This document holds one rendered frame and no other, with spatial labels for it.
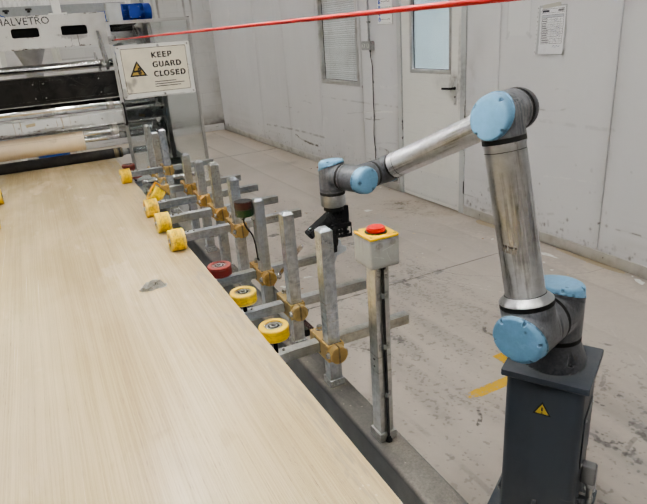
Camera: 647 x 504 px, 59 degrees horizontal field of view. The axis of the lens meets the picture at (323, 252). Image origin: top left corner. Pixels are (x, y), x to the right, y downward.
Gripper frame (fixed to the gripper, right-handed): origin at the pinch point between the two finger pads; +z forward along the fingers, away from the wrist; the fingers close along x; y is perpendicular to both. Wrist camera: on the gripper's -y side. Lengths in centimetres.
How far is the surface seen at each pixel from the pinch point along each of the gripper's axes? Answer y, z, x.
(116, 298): -76, -7, -6
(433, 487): -28, 13, -100
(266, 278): -28.8, -2.6, -8.4
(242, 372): -56, -7, -66
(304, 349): -35, 1, -51
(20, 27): -83, -93, 253
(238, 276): -36.3, -2.7, -1.4
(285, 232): -28.9, -25.4, -30.6
